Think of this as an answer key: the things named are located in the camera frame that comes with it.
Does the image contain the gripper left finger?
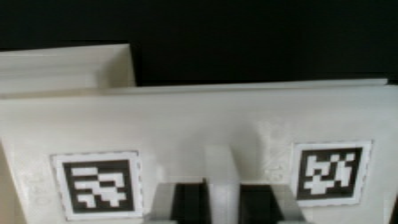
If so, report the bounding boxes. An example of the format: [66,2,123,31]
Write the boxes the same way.
[171,181,212,224]

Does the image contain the white cabinet body box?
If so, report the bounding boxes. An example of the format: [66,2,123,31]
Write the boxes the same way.
[0,44,137,99]

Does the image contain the white door panel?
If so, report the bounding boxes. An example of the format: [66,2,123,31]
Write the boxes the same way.
[0,81,398,224]

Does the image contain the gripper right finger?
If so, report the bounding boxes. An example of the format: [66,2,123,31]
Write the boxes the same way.
[239,185,285,224]

